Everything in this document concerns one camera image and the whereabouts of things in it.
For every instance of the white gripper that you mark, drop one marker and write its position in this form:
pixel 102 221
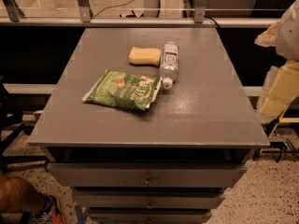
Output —
pixel 289 34

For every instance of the yellow sponge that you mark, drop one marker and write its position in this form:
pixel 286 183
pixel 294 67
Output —
pixel 145 56

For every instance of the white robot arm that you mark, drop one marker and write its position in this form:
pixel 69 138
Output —
pixel 287 41

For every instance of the clear plastic water bottle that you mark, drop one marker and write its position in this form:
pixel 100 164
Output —
pixel 169 65

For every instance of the grey drawer cabinet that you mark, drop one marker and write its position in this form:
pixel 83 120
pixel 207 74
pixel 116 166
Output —
pixel 205 118

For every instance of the green chip bag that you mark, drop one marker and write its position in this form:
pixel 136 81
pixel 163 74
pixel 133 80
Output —
pixel 122 90

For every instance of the middle grey drawer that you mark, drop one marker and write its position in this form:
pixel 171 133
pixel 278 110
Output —
pixel 148 199

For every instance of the grey drawer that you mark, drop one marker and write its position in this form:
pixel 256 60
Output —
pixel 148 175
pixel 148 199
pixel 150 216

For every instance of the bottom grey drawer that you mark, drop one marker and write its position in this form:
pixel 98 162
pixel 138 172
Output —
pixel 150 216

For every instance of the top grey drawer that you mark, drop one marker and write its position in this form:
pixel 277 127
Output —
pixel 148 175

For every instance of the orange grey sneaker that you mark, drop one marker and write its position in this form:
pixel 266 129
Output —
pixel 51 214

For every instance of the person's bare leg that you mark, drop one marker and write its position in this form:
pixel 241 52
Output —
pixel 18 195

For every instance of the metal guard rail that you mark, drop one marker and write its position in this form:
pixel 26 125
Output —
pixel 138 13

